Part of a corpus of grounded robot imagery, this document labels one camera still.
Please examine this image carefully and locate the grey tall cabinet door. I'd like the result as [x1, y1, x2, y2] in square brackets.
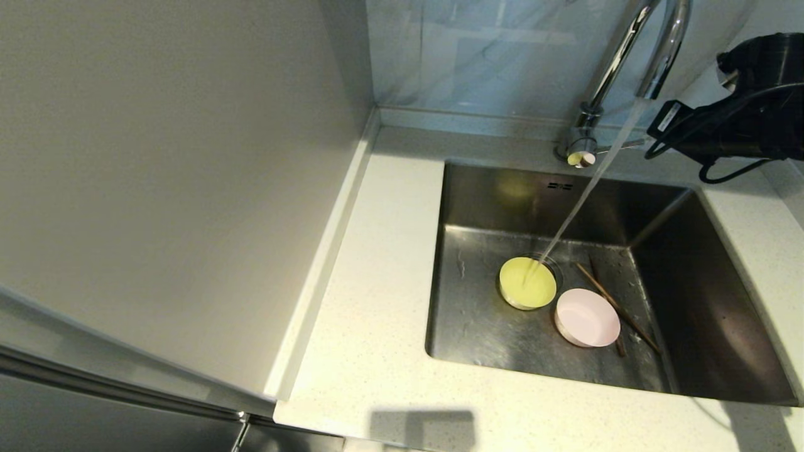
[0, 269, 280, 416]

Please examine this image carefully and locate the yellow-green plastic bowl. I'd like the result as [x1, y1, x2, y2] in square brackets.
[499, 256, 558, 311]

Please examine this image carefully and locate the beige tall cabinet side panel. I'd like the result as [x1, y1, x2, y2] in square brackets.
[0, 0, 378, 399]

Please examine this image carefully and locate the chrome gooseneck kitchen faucet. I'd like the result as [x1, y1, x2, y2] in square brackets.
[553, 0, 693, 169]

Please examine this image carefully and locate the stainless steel sink basin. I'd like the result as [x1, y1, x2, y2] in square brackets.
[425, 159, 800, 406]

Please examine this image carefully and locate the running water stream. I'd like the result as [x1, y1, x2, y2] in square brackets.
[533, 95, 651, 277]

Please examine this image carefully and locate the small chrome cabinet handle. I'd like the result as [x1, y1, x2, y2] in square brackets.
[230, 410, 252, 452]

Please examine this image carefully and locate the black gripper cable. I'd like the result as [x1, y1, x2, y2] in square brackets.
[644, 83, 804, 185]

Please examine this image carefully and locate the brown wooden chopstick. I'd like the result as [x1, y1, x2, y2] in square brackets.
[589, 254, 627, 358]
[575, 262, 663, 355]

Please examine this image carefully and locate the pink plastic bowl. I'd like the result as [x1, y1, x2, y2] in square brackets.
[554, 288, 622, 348]

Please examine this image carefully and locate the silver cabinet trim strip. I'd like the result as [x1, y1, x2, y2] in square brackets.
[0, 339, 247, 421]

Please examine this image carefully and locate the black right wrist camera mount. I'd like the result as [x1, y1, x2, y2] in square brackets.
[717, 32, 804, 90]

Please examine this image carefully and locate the glossy grey lower cabinet door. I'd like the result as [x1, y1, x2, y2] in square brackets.
[0, 358, 345, 452]

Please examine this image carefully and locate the white countertop upstand strip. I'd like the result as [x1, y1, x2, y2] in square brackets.
[264, 108, 382, 402]

